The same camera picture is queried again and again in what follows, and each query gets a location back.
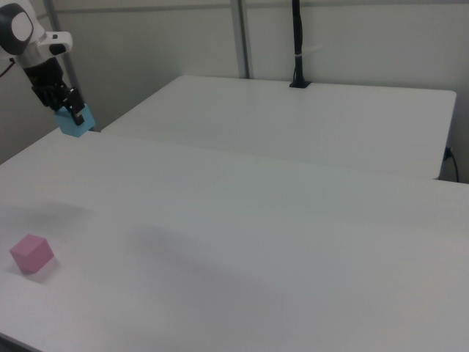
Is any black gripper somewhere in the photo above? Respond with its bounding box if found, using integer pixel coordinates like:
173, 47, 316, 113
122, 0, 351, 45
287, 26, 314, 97
22, 57, 86, 127

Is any black camera pole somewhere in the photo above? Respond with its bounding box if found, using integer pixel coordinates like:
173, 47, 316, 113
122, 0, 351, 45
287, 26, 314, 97
288, 0, 312, 89

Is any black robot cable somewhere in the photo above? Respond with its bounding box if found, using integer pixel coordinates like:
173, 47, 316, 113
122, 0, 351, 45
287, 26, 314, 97
0, 55, 16, 78

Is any adjacent white table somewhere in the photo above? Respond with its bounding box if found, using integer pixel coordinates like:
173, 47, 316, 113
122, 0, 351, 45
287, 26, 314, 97
100, 74, 458, 181

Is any black power cable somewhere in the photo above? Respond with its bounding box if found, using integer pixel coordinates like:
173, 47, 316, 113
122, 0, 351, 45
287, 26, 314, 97
443, 146, 461, 183

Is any blue cube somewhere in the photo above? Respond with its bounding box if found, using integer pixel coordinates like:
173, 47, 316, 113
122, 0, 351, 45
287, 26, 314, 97
53, 103, 97, 139

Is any pink cube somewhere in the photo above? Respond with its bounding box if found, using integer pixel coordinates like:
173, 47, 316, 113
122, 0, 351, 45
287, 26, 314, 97
9, 234, 56, 274

